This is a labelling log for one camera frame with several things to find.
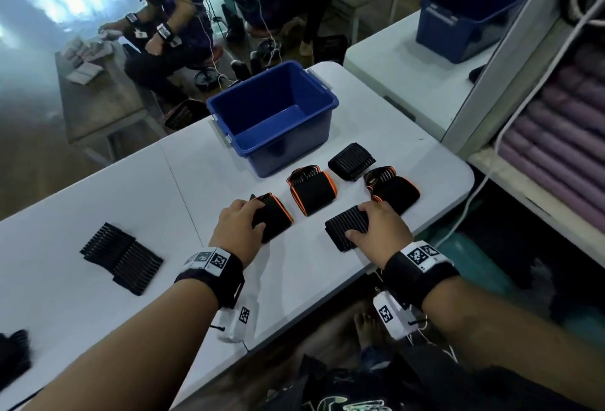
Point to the person's left hand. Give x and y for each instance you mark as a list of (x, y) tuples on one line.
[(234, 231)]

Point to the person's right hand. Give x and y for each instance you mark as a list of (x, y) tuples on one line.
[(385, 236)]

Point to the person's right thumb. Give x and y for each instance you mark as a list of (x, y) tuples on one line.
[(358, 235)]

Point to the person's left thumb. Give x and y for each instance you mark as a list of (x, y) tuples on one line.
[(260, 232)]

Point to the black ribbed elastic band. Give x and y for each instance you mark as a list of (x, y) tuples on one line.
[(342, 231), (352, 161)]

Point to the black orange-trimmed wrist wrap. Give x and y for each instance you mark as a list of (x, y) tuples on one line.
[(278, 217), (394, 191), (312, 191)]

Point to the person's left forearm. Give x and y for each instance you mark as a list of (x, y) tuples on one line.
[(142, 354)]

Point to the person's right forearm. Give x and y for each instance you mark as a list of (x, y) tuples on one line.
[(510, 335)]

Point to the blue plastic storage bin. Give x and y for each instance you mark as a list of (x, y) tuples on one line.
[(279, 141), (461, 32)]

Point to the person's foot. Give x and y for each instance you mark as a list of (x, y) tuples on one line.
[(369, 330)]

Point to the stack of black ribbed bands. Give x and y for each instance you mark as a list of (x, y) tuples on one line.
[(122, 257)]

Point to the person's dark clothing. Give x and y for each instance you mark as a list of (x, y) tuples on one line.
[(416, 387)]

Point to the stack of purple towels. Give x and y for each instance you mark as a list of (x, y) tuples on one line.
[(567, 132)]

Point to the white shelf unit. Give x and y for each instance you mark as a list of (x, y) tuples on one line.
[(510, 56)]

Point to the pile of white packets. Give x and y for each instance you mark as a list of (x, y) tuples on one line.
[(87, 58)]

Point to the pile of black fabric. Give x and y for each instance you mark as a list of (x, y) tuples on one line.
[(13, 358)]

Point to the white wrist camera unit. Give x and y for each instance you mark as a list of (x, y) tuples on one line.
[(241, 318), (392, 316)]

